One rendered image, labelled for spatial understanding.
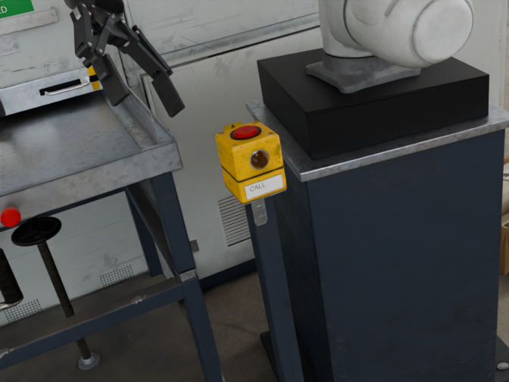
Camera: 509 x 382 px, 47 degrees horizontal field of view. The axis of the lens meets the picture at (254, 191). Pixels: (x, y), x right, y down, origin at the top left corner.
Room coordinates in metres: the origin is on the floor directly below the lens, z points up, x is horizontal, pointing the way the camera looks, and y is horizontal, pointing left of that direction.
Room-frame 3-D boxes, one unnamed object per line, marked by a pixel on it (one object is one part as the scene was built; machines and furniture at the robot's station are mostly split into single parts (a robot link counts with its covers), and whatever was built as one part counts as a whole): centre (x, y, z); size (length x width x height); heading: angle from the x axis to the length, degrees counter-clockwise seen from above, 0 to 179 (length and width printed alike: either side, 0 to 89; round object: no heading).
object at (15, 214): (0.89, 0.41, 0.82); 0.04 x 0.03 x 0.03; 19
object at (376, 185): (1.23, -0.28, 0.37); 0.43 x 0.43 x 0.73; 9
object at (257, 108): (1.23, -0.28, 0.74); 0.46 x 0.46 x 0.02; 9
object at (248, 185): (0.85, 0.00, 0.85); 0.08 x 0.08 x 0.10; 19
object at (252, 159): (0.81, -0.02, 0.87); 0.03 x 0.01 x 0.03; 109
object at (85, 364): (1.23, 0.52, 0.18); 0.06 x 0.06 x 0.02
